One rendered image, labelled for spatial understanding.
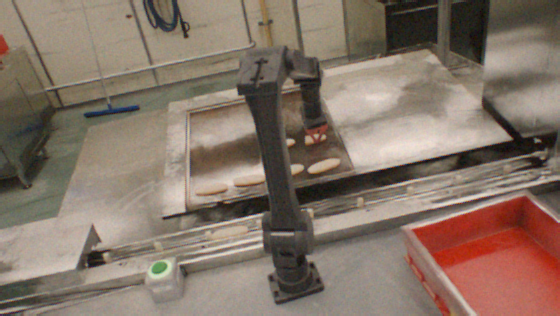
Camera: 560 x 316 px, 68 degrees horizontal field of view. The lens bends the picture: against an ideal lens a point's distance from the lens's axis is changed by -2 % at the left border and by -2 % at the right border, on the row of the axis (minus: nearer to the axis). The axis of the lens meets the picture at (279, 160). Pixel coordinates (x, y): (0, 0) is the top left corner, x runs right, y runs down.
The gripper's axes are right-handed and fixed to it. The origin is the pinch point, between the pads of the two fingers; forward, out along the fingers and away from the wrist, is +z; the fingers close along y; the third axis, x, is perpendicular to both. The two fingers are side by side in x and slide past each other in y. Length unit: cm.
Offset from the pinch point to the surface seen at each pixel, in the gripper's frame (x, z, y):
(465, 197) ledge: -30.7, 0.8, -37.0
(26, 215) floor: 191, 116, 129
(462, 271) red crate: -20, 1, -56
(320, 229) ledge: 7.8, 1.0, -35.7
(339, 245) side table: 4.0, 4.6, -39.3
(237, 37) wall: 12, 109, 329
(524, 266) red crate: -33, 1, -59
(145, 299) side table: 54, 4, -42
